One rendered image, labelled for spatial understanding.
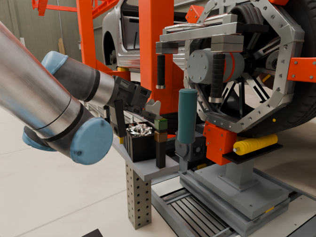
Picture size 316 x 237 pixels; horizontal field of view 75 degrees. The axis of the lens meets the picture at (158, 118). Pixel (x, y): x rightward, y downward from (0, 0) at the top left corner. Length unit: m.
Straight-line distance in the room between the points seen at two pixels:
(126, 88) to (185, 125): 0.47
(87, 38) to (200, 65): 2.45
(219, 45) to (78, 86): 0.41
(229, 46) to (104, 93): 0.38
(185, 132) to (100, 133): 0.65
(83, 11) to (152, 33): 1.98
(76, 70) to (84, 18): 2.66
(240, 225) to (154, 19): 1.15
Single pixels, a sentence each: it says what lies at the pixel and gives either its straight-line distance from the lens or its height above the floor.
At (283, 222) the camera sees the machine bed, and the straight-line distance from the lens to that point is 1.34.
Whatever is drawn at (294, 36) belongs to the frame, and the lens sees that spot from 0.79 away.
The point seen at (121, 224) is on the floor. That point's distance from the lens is 1.29.
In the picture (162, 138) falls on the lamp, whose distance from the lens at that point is 0.79.
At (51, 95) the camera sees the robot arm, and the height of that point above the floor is 0.83.
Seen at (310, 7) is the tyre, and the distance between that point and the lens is 0.88.
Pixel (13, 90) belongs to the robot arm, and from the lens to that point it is 0.33.
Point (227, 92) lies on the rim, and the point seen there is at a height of 0.72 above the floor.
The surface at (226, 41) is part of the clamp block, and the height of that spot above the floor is 0.93.
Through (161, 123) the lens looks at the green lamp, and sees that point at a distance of 0.76.
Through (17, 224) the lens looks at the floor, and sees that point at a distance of 1.50.
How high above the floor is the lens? 0.89
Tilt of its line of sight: 17 degrees down
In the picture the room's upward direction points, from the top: straight up
